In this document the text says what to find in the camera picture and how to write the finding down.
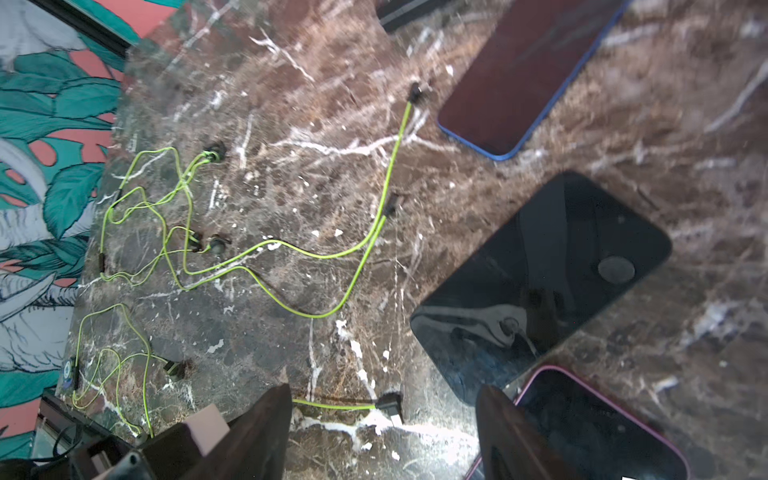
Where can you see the black smartphone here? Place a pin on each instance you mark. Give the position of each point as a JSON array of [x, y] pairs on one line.
[[569, 252]]

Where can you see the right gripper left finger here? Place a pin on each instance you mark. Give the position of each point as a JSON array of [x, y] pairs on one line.
[[255, 448]]

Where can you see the blue edged smartphone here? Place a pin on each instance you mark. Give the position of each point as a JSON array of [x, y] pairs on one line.
[[537, 49]]

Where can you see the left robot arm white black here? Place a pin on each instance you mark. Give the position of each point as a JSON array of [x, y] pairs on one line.
[[169, 455]]

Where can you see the pink edged smartphone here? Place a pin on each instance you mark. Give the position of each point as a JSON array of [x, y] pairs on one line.
[[598, 438]]

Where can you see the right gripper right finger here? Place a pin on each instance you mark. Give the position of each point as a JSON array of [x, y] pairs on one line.
[[511, 447]]

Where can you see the black white chessboard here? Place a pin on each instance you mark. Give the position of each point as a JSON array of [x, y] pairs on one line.
[[397, 13]]

